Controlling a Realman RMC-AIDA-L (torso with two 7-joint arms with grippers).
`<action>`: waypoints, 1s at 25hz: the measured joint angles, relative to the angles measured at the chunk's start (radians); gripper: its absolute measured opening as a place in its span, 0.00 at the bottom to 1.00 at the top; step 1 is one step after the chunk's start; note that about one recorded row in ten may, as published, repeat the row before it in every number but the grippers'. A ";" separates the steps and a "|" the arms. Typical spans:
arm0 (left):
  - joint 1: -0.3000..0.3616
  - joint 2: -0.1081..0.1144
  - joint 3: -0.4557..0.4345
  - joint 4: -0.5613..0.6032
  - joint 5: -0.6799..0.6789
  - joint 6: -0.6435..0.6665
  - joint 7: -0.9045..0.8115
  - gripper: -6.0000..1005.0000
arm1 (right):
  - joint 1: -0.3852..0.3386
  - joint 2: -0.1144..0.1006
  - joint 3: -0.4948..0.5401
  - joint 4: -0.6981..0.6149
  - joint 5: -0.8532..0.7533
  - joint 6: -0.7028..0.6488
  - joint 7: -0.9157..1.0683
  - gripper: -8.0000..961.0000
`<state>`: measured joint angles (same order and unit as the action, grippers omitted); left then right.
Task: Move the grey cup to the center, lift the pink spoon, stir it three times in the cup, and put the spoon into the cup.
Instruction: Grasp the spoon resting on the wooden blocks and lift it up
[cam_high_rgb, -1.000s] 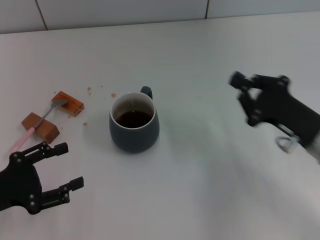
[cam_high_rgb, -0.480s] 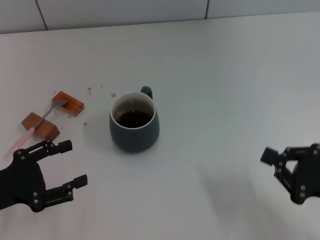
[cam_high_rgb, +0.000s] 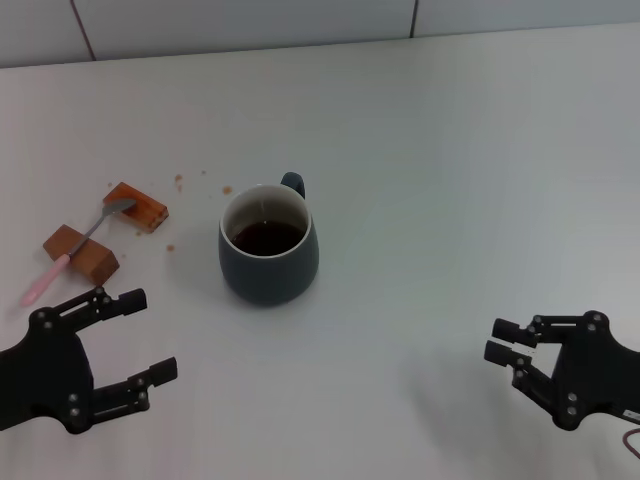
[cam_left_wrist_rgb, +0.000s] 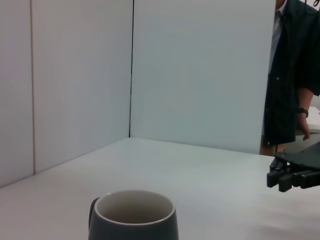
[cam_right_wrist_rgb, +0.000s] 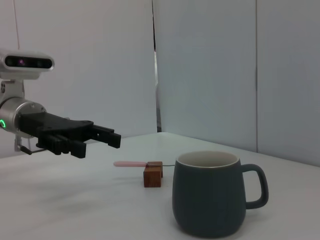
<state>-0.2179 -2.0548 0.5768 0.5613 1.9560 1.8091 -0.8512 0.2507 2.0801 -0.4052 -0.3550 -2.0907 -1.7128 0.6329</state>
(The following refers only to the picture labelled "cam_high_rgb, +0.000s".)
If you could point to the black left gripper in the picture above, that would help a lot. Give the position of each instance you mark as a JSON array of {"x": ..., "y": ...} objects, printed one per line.
[{"x": 45, "y": 375}]

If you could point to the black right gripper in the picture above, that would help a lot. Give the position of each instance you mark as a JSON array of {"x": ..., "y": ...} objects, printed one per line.
[{"x": 595, "y": 375}]

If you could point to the grey ceramic cup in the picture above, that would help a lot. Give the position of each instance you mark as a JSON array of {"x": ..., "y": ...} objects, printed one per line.
[{"x": 270, "y": 280}]

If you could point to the matte brown wooden block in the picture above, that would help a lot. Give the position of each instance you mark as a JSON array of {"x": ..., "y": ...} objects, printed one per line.
[{"x": 95, "y": 260}]

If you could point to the glossy orange wooden block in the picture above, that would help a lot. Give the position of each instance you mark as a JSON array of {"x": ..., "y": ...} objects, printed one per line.
[{"x": 145, "y": 210}]

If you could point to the dark coffee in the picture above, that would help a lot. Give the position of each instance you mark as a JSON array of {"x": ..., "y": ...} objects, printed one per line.
[{"x": 267, "y": 240}]

